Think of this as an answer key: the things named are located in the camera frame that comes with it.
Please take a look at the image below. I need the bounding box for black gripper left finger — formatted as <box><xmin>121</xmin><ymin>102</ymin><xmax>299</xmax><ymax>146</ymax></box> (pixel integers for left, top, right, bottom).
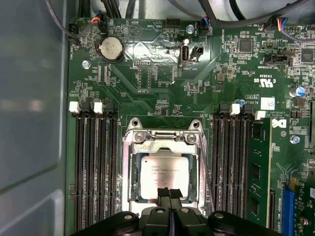
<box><xmin>65</xmin><ymin>188</ymin><xmax>171</xmax><ymax>236</ymax></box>

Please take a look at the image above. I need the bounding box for thin grey cable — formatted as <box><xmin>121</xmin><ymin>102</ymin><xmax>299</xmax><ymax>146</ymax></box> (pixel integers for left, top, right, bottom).
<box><xmin>45</xmin><ymin>0</ymin><xmax>81</xmax><ymax>46</ymax></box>

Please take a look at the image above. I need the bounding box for green RAM stick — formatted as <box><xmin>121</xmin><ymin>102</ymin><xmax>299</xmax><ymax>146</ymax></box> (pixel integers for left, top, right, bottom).
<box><xmin>247</xmin><ymin>118</ymin><xmax>272</xmax><ymax>228</ymax></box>

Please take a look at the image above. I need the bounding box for silver CPU chip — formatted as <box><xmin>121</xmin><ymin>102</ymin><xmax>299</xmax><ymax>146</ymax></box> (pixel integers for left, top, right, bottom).
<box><xmin>139</xmin><ymin>154</ymin><xmax>191</xmax><ymax>200</ymax></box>

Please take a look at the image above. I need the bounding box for CPU socket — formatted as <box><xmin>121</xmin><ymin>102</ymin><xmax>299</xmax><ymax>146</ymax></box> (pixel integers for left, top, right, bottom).
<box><xmin>122</xmin><ymin>117</ymin><xmax>210</xmax><ymax>212</ymax></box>

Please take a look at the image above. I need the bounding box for black open PC case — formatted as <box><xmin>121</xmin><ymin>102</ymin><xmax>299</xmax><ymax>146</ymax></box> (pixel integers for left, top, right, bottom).
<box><xmin>0</xmin><ymin>0</ymin><xmax>315</xmax><ymax>236</ymax></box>

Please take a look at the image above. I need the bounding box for green motherboard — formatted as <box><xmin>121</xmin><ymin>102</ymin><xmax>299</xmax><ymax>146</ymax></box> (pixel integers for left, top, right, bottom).
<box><xmin>64</xmin><ymin>14</ymin><xmax>315</xmax><ymax>236</ymax></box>

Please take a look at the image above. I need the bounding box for blue expansion slot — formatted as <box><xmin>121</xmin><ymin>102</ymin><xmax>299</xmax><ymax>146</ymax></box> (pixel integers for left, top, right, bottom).
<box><xmin>280</xmin><ymin>185</ymin><xmax>296</xmax><ymax>236</ymax></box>

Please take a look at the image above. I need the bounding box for thick black cable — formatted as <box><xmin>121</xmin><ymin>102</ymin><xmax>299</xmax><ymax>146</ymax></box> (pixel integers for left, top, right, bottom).
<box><xmin>201</xmin><ymin>0</ymin><xmax>315</xmax><ymax>29</ymax></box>

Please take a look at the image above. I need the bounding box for internal USB port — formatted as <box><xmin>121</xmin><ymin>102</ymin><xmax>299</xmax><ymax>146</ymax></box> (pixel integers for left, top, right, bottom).
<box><xmin>181</xmin><ymin>44</ymin><xmax>190</xmax><ymax>66</ymax></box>

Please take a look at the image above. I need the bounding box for thin metal locking lever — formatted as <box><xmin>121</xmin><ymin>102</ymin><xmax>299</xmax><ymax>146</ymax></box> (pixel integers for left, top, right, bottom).
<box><xmin>198</xmin><ymin>134</ymin><xmax>215</xmax><ymax>212</ymax></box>

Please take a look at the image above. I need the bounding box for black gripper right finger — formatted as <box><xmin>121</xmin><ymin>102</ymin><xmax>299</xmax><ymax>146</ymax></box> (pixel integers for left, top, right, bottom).
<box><xmin>171</xmin><ymin>189</ymin><xmax>280</xmax><ymax>236</ymax></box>

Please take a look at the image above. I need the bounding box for silver coin cell battery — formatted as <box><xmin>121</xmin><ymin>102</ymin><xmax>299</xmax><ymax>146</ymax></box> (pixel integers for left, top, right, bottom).
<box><xmin>97</xmin><ymin>36</ymin><xmax>125</xmax><ymax>63</ymax></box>

